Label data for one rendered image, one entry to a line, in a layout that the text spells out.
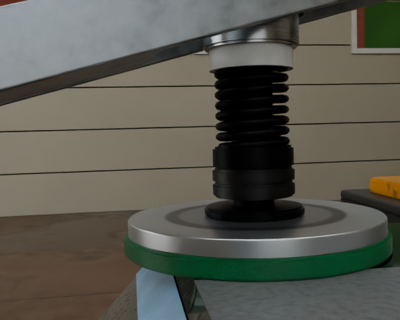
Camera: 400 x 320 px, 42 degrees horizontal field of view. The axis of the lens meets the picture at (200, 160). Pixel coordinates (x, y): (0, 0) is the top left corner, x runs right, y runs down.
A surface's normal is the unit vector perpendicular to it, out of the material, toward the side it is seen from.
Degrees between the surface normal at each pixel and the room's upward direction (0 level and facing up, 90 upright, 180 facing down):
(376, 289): 0
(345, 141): 90
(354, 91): 90
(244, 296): 0
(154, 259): 90
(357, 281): 0
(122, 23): 90
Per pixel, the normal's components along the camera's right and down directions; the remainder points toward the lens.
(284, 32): 0.56, 0.03
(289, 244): 0.08, 0.05
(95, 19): 0.29, 0.04
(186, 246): -0.54, 0.06
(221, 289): -0.03, -1.00
